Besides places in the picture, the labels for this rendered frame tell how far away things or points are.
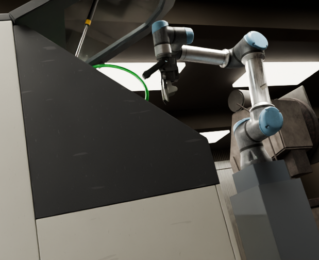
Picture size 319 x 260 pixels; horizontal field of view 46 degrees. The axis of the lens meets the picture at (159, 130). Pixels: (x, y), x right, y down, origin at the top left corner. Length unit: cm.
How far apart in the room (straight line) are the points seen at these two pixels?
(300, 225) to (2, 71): 131
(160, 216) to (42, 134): 44
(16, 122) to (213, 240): 71
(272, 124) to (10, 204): 111
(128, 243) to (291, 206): 84
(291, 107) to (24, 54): 414
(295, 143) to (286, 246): 324
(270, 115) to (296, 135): 321
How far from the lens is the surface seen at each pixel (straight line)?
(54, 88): 127
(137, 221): 116
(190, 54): 187
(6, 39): 138
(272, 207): 167
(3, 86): 129
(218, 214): 122
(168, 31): 170
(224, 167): 757
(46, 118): 123
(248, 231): 178
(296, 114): 509
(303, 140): 499
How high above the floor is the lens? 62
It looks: 18 degrees up
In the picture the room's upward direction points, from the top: 13 degrees counter-clockwise
